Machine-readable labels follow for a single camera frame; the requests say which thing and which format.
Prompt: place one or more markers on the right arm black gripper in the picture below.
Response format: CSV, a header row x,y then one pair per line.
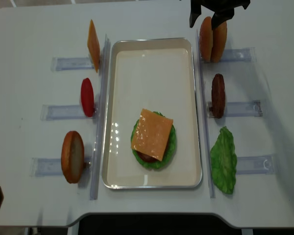
x,y
223,10

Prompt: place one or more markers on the bun top taken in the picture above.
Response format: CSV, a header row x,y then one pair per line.
x,y
206,39

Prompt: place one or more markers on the brown meat patty upright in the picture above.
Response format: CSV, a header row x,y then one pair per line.
x,y
218,96

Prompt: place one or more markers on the upright orange cheese slice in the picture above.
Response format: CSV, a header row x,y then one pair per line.
x,y
93,45

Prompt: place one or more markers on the cheese slice on tray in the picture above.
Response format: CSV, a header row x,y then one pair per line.
x,y
153,134

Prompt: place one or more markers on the red tomato slice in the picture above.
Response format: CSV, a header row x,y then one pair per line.
x,y
87,97

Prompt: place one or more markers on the lettuce leaf on tray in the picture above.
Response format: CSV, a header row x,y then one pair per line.
x,y
171,147

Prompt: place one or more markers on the green lettuce leaf upright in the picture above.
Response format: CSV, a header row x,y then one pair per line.
x,y
224,162

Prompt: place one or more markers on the meat patty on tray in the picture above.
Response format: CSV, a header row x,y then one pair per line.
x,y
146,158

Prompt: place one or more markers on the bun top remaining in rack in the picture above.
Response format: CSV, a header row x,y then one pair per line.
x,y
219,41

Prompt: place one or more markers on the clear pusher track near left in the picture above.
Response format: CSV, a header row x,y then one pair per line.
x,y
41,167

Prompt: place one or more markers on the clear pusher track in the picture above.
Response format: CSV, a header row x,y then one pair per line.
x,y
63,112
243,109
41,167
255,165
65,64
238,55

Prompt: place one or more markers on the clear pusher track far right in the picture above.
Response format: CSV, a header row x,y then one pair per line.
x,y
238,55

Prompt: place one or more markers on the bun bottom slice left rack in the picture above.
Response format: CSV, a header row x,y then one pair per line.
x,y
72,157

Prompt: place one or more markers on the metal serving tray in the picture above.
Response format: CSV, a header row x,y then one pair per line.
x,y
157,75

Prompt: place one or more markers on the clear pusher track middle left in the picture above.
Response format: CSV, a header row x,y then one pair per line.
x,y
63,112

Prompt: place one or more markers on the clear pusher track middle right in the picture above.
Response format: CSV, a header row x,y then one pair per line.
x,y
243,109

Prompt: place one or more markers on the clear pusher track far left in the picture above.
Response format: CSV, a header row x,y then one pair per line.
x,y
65,64

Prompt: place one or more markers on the clear pusher track near right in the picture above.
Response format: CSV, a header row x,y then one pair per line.
x,y
255,165

